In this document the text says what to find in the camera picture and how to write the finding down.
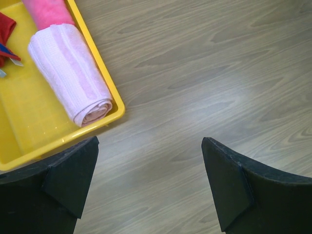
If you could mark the yellow plastic tray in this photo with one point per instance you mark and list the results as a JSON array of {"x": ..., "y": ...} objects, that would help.
[{"x": 33, "y": 123}]

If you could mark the hot pink rolled towel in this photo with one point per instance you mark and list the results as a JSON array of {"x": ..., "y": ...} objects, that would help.
[{"x": 48, "y": 12}]

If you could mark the light pink rolled towel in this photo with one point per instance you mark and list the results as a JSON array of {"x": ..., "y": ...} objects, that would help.
[{"x": 64, "y": 59}]

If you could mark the red blue patterned cloth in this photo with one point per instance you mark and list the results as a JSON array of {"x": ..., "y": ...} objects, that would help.
[{"x": 7, "y": 26}]

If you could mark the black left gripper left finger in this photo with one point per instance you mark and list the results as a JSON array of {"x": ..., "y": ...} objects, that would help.
[{"x": 48, "y": 196}]

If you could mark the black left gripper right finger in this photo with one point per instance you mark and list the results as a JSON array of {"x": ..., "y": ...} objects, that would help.
[{"x": 253, "y": 198}]

